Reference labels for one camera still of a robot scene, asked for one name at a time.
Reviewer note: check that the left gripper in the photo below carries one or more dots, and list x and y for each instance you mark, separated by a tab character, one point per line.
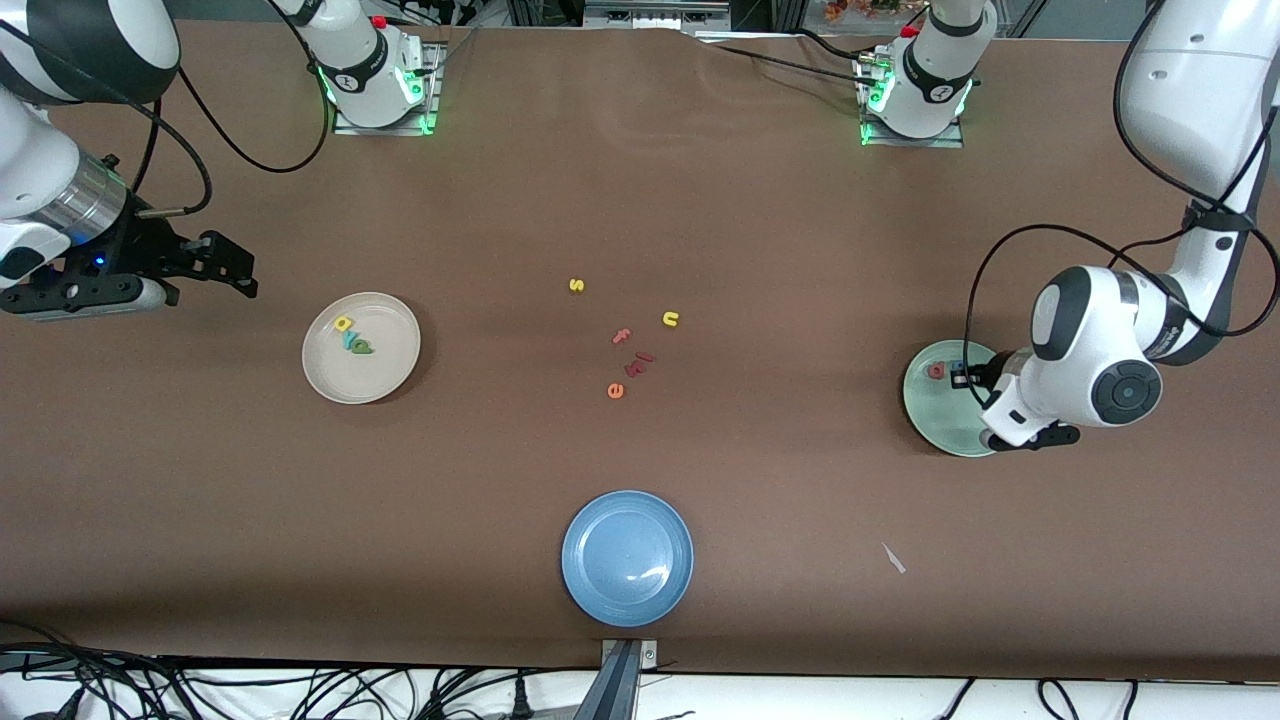
984	375

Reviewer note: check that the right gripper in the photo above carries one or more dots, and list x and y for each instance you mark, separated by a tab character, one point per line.
138	252

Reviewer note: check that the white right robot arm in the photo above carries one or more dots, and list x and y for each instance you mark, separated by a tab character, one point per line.
365	70

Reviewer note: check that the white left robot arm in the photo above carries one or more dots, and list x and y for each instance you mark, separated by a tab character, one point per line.
1090	340

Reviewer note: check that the green plate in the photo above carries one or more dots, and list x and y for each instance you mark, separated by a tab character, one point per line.
935	420

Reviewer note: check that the beige brown plate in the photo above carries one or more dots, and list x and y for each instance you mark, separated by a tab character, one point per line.
385	370

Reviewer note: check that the white paper scrap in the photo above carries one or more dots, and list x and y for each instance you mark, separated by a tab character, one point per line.
893	558

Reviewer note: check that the brown table cover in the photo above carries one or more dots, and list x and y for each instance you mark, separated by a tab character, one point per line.
700	200

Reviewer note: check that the blue plate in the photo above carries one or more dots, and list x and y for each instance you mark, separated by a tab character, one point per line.
627	558

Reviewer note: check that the orange flowers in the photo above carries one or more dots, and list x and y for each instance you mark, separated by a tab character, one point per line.
860	8

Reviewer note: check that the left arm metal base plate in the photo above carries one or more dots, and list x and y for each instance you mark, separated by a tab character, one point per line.
915	142

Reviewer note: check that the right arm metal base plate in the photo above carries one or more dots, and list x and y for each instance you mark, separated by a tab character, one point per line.
432	90

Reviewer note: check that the metal camera post bracket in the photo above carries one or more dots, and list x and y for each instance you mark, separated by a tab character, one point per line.
620	690

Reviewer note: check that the silver aluminium frame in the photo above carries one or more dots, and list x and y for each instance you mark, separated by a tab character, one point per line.
650	15

